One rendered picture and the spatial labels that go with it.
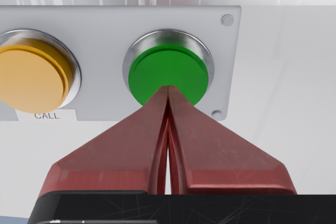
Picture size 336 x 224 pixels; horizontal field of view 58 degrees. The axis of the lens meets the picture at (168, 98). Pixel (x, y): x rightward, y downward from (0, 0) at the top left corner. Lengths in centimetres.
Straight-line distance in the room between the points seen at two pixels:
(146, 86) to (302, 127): 22
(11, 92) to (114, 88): 5
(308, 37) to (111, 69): 18
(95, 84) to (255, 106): 18
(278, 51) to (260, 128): 9
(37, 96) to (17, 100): 1
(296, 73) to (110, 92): 19
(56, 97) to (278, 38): 19
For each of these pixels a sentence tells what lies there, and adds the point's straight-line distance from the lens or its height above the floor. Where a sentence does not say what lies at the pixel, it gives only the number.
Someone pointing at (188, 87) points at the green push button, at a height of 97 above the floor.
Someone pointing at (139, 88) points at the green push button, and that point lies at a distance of 15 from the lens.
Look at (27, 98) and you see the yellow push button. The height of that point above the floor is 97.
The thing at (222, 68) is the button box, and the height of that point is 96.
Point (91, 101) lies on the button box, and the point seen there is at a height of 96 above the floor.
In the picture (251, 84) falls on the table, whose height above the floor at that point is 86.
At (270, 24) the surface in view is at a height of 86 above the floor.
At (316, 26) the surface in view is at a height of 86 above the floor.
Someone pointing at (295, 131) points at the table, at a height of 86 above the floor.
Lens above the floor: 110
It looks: 56 degrees down
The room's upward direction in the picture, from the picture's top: 180 degrees clockwise
